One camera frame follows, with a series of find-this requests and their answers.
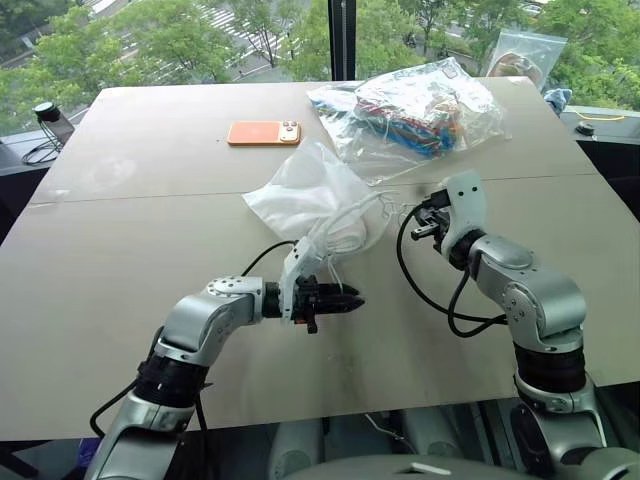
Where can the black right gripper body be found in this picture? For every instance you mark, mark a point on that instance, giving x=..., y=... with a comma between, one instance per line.
x=434, y=217

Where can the clear zip bag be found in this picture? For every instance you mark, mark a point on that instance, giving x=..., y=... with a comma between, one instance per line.
x=525, y=57

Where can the grey rounded robot body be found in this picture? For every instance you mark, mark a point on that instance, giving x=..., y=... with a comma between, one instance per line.
x=400, y=467

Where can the clear bag of colourful items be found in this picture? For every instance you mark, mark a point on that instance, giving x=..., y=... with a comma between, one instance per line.
x=410, y=115

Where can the orange smartphone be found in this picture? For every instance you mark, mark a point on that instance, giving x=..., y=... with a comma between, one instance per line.
x=257, y=133

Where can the small black round object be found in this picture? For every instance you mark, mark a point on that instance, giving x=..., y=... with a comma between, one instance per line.
x=584, y=128

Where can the dark window frame post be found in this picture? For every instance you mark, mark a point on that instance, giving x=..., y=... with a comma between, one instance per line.
x=342, y=35

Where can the black device on windowsill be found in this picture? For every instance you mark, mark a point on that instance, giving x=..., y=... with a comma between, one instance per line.
x=52, y=122

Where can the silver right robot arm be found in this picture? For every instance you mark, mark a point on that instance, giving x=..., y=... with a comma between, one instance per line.
x=540, y=300

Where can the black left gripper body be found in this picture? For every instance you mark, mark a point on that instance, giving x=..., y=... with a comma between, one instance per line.
x=307, y=300

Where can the blue cloth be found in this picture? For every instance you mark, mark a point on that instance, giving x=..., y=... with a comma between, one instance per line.
x=557, y=100

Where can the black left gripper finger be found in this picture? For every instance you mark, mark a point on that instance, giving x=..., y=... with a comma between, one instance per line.
x=342, y=303
x=337, y=290

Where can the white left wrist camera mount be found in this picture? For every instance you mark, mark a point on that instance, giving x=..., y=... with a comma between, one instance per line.
x=292, y=270

